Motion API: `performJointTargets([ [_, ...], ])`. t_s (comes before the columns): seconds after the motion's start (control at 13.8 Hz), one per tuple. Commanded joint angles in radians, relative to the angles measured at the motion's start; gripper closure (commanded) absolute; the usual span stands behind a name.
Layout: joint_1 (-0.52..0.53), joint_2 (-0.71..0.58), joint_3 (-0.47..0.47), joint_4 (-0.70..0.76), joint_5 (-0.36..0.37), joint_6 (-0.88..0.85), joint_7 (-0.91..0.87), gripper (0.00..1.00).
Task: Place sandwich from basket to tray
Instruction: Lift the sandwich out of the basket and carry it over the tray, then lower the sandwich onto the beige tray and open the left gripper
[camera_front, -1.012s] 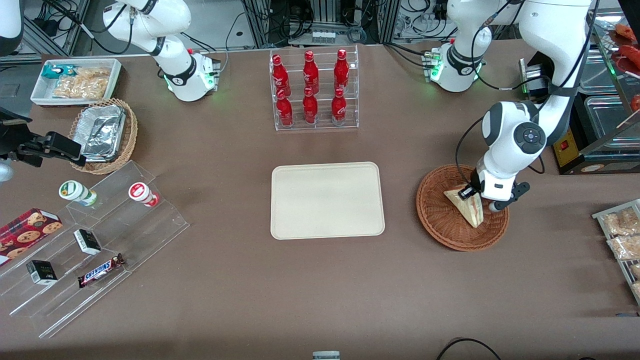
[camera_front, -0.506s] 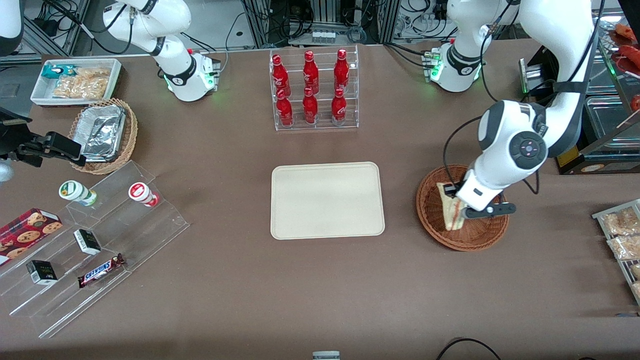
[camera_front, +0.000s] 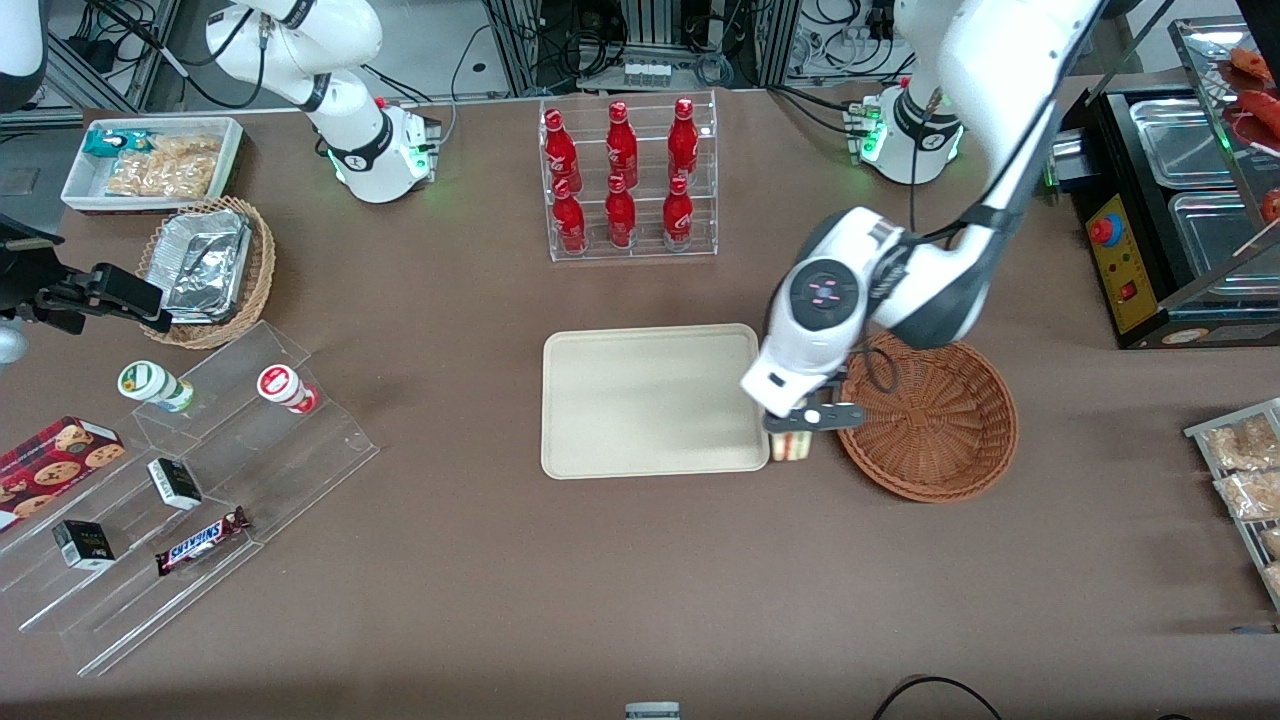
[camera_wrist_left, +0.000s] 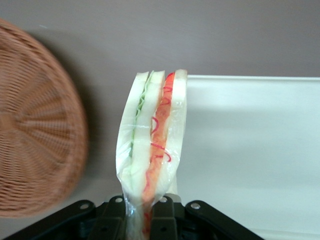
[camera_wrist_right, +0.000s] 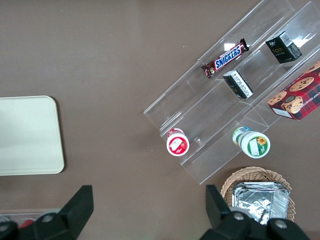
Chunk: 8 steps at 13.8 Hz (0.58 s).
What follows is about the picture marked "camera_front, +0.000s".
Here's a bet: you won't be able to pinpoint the clear acrylic bottle rack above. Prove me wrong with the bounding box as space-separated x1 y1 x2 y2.
539 89 719 264

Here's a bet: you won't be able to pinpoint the teal snack packet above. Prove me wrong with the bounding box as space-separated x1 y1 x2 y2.
81 128 153 160

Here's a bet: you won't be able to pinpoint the black cable on floor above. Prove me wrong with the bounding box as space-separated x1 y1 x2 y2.
871 675 1003 720

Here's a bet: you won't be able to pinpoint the red cookie box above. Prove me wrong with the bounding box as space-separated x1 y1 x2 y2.
0 416 127 532

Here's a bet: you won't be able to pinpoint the stack of foil containers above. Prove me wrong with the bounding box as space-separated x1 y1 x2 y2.
159 208 254 325

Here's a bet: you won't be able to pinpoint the red lidded yogurt cup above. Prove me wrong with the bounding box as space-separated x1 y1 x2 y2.
255 364 320 416

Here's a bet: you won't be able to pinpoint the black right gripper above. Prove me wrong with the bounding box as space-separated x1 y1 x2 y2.
0 214 174 336

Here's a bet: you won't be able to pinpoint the clear bag of chips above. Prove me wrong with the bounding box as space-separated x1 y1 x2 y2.
104 134 224 200

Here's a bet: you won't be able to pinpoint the white plastic snack bin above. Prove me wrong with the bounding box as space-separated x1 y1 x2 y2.
60 116 245 215

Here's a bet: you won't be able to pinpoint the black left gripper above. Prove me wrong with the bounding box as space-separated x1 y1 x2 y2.
763 399 867 434

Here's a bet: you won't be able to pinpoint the tan wicker basket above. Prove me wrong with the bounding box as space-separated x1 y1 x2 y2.
136 195 278 351

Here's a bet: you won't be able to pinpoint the white tray of snack bags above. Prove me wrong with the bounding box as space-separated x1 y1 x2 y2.
1184 397 1280 613

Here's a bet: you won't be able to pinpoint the red sausages on shelf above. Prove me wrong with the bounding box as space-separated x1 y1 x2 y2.
1228 45 1280 153

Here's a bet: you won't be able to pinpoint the steel warmer pan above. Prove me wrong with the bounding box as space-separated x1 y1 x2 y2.
1129 96 1238 190
1167 189 1280 302

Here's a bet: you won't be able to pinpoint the black cable by arm base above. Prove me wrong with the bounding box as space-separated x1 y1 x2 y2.
438 22 503 153

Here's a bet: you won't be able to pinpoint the round brown wicker basket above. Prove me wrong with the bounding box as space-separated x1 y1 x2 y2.
835 334 1020 503

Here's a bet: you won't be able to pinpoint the green lidded yogurt cup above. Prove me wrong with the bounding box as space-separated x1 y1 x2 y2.
116 360 197 414

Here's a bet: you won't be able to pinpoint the black yellow food warmer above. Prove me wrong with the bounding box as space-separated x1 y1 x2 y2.
1058 15 1280 351

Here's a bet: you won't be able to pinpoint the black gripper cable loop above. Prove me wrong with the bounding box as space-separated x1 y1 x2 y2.
848 338 903 397

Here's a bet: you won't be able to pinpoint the clear acrylic stepped display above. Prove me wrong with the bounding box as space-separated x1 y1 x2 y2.
0 320 382 679

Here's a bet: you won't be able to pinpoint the red cola bottle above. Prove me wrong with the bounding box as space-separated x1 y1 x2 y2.
605 100 640 190
661 175 695 252
551 178 589 255
543 108 584 194
604 174 638 250
667 97 700 184

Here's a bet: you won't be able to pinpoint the snickers chocolate bar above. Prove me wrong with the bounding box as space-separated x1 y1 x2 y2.
154 506 252 577

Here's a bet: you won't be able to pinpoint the small black carton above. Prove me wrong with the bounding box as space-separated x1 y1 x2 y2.
51 519 117 572
146 457 204 512

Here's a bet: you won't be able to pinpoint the beige plastic serving tray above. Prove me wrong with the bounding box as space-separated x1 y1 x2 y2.
541 323 772 481

